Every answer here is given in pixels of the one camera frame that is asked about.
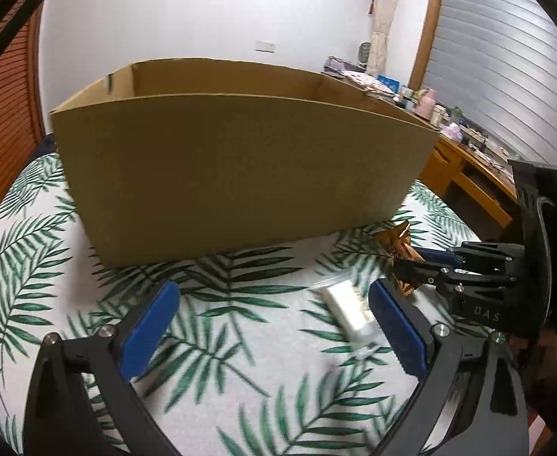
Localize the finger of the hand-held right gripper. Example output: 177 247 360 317
391 256 456 296
416 243 467 268

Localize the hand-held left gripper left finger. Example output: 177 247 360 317
22 280 184 456

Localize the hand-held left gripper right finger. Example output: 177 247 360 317
368 278 531 456

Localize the golden foil snack wrapper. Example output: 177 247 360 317
378 221 425 298

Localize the white bar snack clear wrapper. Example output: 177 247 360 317
313 275 389 358

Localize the brown cardboard box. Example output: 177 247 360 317
50 58 441 268

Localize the wooden cabinet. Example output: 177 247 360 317
418 135 528 248

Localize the pale pink cloth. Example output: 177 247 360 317
440 123 465 144

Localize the pink kettle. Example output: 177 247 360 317
414 88 437 119

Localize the pile of printed cloths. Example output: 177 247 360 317
323 56 380 94

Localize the beige curtain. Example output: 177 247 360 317
368 0 403 79

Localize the wooden louvred wardrobe door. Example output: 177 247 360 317
0 9 48 253

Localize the wooden window frame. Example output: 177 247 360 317
409 0 521 92

